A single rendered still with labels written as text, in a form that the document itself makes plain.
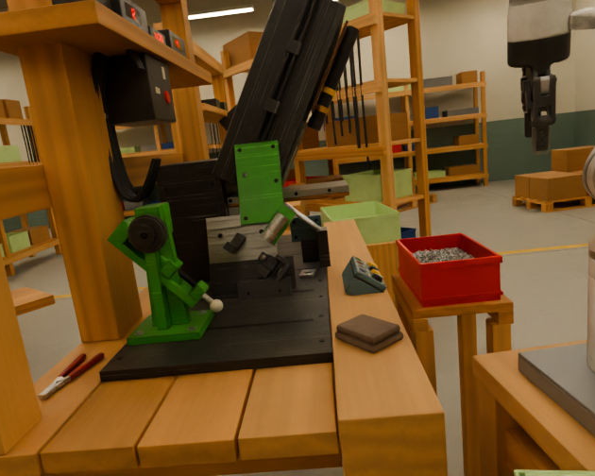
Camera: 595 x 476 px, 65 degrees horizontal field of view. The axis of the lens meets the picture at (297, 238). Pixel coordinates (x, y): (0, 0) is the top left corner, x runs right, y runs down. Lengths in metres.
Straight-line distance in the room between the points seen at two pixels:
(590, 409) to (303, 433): 0.37
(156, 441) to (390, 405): 0.33
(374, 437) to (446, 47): 10.07
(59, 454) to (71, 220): 0.49
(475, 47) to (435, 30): 0.87
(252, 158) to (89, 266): 0.47
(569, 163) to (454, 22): 4.35
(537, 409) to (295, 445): 0.35
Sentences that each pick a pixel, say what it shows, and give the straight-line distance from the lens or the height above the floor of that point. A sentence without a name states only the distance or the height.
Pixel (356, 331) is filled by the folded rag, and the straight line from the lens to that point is 0.83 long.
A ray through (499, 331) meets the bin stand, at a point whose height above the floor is 0.72.
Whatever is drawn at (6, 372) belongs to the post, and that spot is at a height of 0.99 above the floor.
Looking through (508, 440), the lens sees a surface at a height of 0.73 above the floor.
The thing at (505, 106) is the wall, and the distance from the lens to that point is 10.80.
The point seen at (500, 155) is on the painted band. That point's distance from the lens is 10.77.
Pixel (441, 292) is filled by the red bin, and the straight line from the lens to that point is 1.28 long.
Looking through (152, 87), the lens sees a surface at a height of 1.42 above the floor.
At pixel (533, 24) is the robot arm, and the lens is 0.70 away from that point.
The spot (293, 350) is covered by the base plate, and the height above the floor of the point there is 0.90.
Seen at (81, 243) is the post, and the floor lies 1.10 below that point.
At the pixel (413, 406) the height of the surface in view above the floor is 0.90.
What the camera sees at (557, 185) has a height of 0.34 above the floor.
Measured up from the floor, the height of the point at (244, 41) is 2.32.
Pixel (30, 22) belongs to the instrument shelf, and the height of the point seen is 1.52.
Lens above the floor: 1.26
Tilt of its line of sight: 12 degrees down
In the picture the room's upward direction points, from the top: 6 degrees counter-clockwise
